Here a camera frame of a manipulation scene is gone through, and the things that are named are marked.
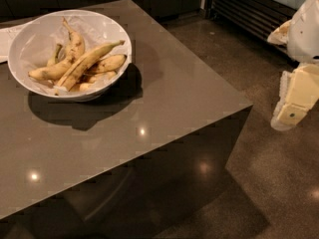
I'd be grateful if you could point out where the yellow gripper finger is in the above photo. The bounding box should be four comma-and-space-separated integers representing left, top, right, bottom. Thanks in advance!
270, 64, 319, 131

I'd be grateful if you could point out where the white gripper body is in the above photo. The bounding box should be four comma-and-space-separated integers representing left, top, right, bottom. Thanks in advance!
267, 0, 319, 64

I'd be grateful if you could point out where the long yellow banana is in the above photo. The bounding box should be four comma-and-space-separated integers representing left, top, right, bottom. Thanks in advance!
56, 40, 125, 91

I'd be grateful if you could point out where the short banana right side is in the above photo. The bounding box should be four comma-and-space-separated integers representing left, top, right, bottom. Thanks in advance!
87, 54, 127, 75

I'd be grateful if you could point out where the small banana bottom of bowl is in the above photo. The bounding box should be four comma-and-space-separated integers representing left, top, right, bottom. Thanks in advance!
79, 71, 117, 91

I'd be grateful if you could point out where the curved spotted banana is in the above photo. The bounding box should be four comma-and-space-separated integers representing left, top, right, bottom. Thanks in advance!
28, 19, 85, 81

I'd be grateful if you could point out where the small green-tipped banana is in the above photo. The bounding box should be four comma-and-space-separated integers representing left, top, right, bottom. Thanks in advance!
47, 44, 62, 67

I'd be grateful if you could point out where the white bowl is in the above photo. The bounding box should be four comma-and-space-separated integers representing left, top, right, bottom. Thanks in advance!
7, 9, 133, 103

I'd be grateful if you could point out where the dark refrigerator with vent grille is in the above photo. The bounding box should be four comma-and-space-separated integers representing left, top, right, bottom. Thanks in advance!
204, 0, 319, 57

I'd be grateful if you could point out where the white cloth on table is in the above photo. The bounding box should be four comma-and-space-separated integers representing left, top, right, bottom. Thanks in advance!
0, 24, 24, 63

